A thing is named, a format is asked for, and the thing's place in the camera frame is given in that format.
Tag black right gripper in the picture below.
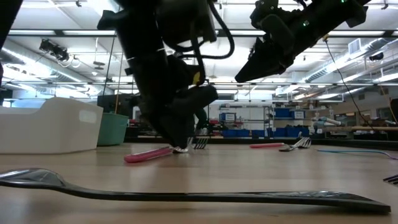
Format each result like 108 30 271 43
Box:
234 0 315 83

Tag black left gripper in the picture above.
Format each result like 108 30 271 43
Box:
137 58 219 148

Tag iridescent rainbow fork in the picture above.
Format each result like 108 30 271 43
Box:
188 138 210 150

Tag white plastic bin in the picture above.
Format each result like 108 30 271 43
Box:
0 96 104 155

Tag blue bin with white label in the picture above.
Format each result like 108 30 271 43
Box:
219 112 237 123

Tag metal shelf rack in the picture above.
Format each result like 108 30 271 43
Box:
263 105 275 138

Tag teal plastic bin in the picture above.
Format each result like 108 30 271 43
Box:
96 113 130 147

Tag black monitor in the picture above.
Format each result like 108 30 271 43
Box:
97 93 141 119

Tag grey roll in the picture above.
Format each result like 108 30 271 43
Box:
312 116 343 127

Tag wooden workbench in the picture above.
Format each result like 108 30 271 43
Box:
323 125 398 132

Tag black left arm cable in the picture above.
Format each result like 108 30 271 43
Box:
169 0 236 61

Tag black hanging cable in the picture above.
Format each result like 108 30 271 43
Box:
101 30 118 98

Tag black table frame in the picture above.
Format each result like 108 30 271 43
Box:
124 136 398 152

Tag black ceiling camera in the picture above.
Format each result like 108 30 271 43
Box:
39 39 70 62

